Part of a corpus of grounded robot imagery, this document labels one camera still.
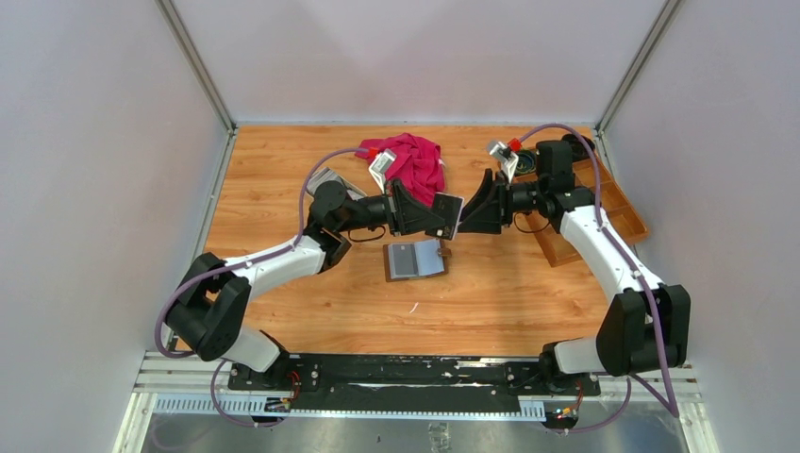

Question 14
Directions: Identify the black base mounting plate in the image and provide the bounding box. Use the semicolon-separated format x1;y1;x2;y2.
227;353;600;414

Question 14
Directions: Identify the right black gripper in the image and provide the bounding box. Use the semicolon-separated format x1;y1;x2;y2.
455;169;547;235

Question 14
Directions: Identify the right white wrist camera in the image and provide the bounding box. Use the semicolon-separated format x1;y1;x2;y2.
486;141;519;184

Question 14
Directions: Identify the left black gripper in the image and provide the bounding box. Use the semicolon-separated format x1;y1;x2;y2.
336;180;444;239

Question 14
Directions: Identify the brown wooden compartment tray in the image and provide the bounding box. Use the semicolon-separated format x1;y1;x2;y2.
518;139;651;268

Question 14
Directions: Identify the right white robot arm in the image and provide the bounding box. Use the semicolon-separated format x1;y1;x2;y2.
458;141;691;394

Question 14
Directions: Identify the aluminium frame rail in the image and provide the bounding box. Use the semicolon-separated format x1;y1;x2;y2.
134;353;666;425

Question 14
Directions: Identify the stack of credit cards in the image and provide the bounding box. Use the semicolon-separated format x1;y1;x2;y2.
307;168;367;201

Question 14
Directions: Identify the crumpled pink cloth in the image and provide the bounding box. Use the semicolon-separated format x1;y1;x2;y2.
356;133;445;208

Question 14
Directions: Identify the brown leather card holder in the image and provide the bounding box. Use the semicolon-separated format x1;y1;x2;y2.
383;239;452;282

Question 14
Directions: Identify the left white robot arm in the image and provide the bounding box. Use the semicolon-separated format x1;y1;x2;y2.
160;180;463;390

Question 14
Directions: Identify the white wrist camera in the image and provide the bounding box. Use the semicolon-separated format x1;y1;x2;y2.
368;148;396;193
486;141;519;184

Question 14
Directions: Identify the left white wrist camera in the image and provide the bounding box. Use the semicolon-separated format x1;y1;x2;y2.
368;148;396;193

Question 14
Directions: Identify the beige card tray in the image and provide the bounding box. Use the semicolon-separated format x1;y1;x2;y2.
305;167;367;200

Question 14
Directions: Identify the black credit card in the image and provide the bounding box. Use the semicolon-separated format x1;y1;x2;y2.
425;193;464;241
387;243;419;280

